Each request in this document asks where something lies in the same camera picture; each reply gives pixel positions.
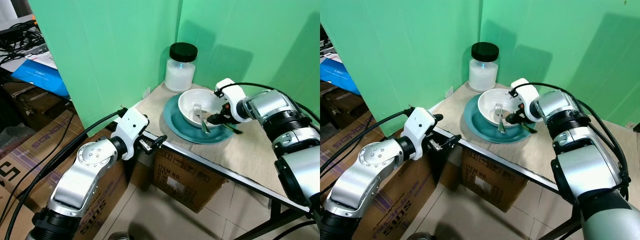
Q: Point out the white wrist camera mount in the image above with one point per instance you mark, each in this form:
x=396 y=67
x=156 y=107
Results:
x=232 y=95
x=420 y=125
x=131 y=125
x=526 y=92

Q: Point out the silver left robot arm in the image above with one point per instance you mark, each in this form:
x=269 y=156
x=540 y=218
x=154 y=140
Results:
x=370 y=175
x=80 y=175

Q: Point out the grey robot foot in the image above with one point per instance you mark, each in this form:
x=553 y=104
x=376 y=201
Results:
x=419 y=236
x=119 y=236

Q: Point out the silver metal fork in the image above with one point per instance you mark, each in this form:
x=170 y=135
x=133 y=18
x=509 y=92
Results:
x=202 y=120
x=500 y=119

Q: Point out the black metal table frame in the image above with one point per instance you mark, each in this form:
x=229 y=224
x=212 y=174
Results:
x=225 y=172
x=500 y=161

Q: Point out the glass jar with black lid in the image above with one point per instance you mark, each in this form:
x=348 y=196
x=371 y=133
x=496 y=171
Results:
x=180 y=72
x=483 y=72

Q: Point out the dark green utensil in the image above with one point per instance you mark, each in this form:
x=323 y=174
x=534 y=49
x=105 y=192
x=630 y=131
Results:
x=232 y=128
x=527 y=127

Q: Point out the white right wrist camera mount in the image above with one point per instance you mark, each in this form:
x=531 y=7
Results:
x=232 y=95
x=526 y=92

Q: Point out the teal round plate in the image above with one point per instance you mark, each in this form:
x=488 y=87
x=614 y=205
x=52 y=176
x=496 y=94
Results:
x=472 y=125
x=175 y=125

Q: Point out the dark brown cardboard box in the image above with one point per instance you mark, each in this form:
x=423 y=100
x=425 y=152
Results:
x=337 y=107
x=30 y=102

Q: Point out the blue flat box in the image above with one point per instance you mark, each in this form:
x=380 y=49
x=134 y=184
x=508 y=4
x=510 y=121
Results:
x=337 y=75
x=42 y=77

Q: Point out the white ceramic bowl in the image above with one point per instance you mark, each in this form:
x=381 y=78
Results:
x=487 y=106
x=190 y=107

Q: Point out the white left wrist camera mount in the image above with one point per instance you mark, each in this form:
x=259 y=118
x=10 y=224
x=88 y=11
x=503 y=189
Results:
x=131 y=125
x=420 y=125

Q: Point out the green backdrop panel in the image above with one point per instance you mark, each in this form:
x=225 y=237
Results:
x=400 y=55
x=110 y=55
x=260 y=40
x=560 y=40

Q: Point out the cardboard box with black print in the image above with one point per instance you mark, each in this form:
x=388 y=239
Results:
x=495 y=185
x=190 y=185

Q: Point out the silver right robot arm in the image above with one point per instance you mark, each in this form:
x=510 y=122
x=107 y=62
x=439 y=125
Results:
x=270 y=105
x=585 y=170

